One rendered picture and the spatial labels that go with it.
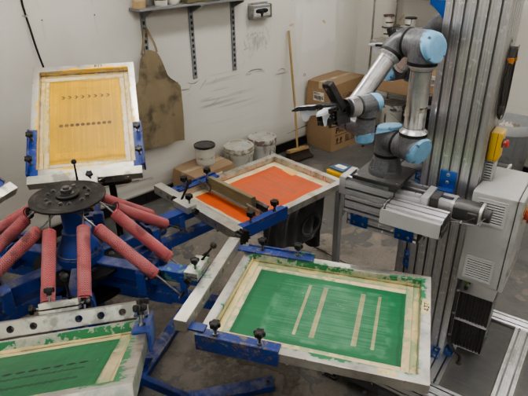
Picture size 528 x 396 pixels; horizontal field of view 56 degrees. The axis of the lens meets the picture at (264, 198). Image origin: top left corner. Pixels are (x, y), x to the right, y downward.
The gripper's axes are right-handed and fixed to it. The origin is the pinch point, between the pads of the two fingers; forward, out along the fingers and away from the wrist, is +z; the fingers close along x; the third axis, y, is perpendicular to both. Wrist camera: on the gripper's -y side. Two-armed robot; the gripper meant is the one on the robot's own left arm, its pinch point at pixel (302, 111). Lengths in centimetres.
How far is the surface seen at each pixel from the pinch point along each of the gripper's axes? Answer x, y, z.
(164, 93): 287, 27, -48
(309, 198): 61, 61, -43
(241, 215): 69, 63, -5
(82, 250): 35, 43, 78
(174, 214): 72, 54, 29
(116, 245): 39, 46, 65
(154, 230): 64, 55, 42
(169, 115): 290, 47, -50
